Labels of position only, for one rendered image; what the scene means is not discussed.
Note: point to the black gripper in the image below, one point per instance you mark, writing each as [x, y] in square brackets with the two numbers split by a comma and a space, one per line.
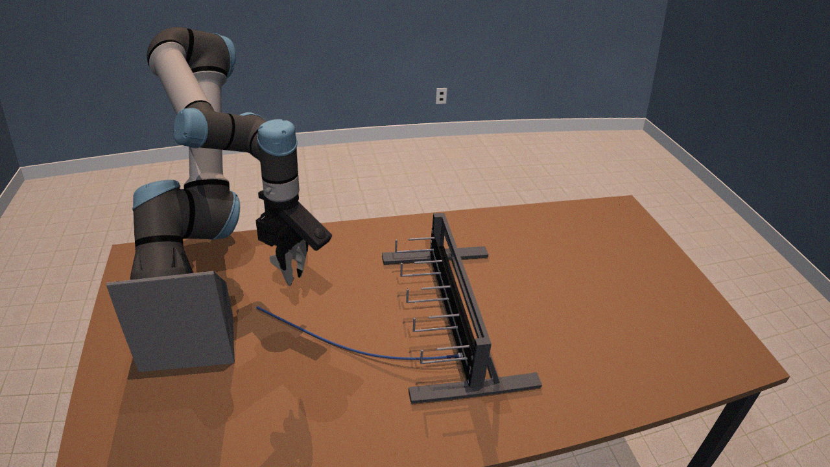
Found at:
[273, 230]

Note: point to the grey free-standing rack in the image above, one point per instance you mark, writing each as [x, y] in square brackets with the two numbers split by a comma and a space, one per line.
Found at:
[475, 356]

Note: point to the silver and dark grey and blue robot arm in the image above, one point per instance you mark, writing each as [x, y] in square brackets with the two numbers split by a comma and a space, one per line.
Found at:
[164, 214]

